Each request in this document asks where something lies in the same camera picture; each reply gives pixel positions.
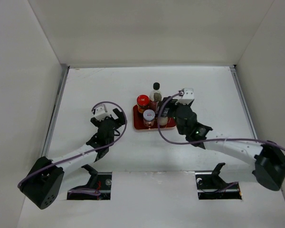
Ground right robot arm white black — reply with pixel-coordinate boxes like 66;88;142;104
159;94;285;191

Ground red lid jar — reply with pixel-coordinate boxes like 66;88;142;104
136;95;149;114

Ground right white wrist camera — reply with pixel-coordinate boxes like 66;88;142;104
176;88;195;105

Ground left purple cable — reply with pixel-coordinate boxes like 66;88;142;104
17;101;128;190

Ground aluminium table rail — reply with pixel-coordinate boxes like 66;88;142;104
41;64;69;156
229;65;258;139

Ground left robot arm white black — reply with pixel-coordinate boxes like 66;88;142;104
18;105;127;209

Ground white bottle black cap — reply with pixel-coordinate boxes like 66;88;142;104
157;97;169;126

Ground tall red label sauce bottle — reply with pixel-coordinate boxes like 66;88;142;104
149;82;162;114

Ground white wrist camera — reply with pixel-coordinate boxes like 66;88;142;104
176;88;195;105
92;104;110;121

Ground right aluminium table rail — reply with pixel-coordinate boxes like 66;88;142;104
229;65;258;139

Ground red rectangular tray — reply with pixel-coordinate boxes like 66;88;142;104
133;105;176;131

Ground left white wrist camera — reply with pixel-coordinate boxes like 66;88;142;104
92;104;110;121

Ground purple cable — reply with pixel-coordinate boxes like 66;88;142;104
157;90;285;176
17;101;128;190

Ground small jar pink contents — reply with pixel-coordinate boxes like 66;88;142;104
143;109;155;128

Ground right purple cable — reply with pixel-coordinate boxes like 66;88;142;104
157;90;285;176

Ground left aluminium table rail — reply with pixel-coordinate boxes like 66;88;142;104
41;64;69;156

